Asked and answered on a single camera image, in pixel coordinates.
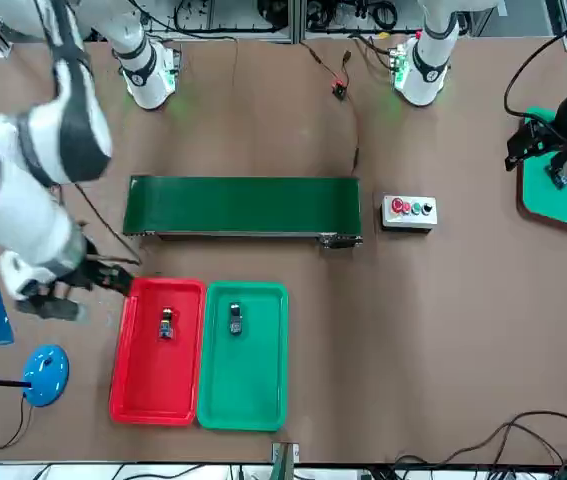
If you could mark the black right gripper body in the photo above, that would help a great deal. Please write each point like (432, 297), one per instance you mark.
(75, 267)

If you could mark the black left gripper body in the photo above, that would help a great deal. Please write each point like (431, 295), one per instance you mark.
(545, 132)

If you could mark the red-capped push button part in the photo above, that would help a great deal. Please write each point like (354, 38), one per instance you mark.
(166, 327)

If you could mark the grey push-button control box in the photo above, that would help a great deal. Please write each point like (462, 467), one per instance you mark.
(390, 217)

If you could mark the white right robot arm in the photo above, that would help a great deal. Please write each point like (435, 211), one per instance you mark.
(23, 215)

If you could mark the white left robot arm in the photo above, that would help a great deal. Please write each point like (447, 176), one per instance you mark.
(428, 70)

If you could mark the green belt conveyor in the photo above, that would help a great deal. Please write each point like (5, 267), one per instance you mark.
(243, 205)

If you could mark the green plastic tray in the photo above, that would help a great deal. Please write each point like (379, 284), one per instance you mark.
(243, 390)
(558, 210)

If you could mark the red plastic tray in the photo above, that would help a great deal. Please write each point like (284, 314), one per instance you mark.
(155, 380)

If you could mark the blue desk lamp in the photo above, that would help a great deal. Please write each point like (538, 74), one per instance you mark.
(45, 375)

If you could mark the small black circuit module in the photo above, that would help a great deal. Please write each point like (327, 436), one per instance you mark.
(339, 91)

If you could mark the aluminium frame post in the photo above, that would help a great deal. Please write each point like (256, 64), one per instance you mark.
(283, 465)

